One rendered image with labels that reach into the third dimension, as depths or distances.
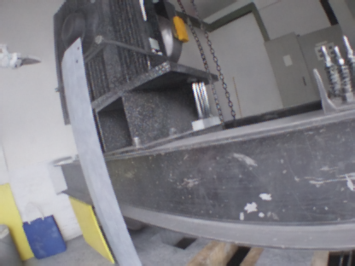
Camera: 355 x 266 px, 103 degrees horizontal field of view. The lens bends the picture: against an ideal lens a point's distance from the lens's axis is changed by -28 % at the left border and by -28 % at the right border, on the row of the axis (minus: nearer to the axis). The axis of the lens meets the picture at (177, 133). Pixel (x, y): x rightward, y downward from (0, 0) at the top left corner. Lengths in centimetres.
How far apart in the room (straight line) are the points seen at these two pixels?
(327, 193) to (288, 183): 9
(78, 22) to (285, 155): 87
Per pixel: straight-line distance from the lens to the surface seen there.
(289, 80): 349
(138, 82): 68
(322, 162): 41
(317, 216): 46
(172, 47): 116
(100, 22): 90
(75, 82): 67
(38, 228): 166
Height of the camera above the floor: 70
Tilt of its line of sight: 1 degrees down
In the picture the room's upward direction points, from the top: 15 degrees counter-clockwise
